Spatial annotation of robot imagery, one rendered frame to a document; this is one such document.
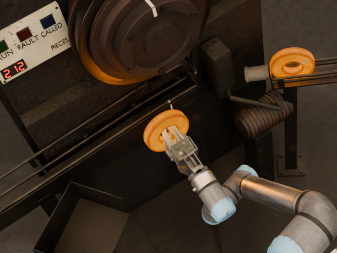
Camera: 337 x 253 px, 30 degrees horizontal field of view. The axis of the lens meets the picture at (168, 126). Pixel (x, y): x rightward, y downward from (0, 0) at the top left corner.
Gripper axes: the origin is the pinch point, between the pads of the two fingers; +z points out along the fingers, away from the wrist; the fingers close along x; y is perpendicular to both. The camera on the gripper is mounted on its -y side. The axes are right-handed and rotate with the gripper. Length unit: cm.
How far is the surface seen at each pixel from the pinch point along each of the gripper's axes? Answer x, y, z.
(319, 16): -119, -101, 44
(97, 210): 32.3, -22.9, -5.1
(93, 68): 10.9, 16.8, 23.0
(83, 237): 40.9, -22.2, -10.7
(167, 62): -9.9, 13.4, 13.6
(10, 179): 60, -101, 54
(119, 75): 4.6, 10.6, 19.5
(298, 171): -52, -82, -22
